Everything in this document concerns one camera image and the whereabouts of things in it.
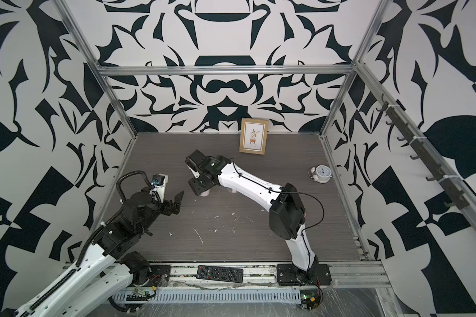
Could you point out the wooden picture frame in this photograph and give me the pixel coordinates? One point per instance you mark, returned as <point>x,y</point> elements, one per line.
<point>253,136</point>

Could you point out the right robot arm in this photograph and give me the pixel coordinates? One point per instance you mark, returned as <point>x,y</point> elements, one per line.
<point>286,212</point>

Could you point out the green circuit board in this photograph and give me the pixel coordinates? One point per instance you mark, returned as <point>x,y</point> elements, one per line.
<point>310,300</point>

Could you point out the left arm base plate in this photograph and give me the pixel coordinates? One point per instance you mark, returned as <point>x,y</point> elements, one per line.
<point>158,276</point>

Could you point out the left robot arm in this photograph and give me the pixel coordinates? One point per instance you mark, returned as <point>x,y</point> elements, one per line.
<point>106,264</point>

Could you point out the wall hook rack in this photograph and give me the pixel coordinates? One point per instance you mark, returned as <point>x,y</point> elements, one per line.
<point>426,153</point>

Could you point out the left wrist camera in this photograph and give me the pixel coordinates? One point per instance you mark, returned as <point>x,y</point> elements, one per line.
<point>159,182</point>

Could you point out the black remote control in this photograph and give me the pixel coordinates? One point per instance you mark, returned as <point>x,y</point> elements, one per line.
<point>219,273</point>

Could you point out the white alarm clock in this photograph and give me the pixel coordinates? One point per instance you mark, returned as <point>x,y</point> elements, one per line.
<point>321,174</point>

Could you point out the white slotted cable duct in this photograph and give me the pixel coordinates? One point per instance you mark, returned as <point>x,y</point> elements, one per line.
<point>285,296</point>

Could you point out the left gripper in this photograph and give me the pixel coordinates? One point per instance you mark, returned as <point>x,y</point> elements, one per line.
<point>176,205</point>

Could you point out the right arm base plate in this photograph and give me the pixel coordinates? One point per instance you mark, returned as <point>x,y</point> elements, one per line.
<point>290,275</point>

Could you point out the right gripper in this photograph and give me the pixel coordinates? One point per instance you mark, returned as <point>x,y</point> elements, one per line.
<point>192,183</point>

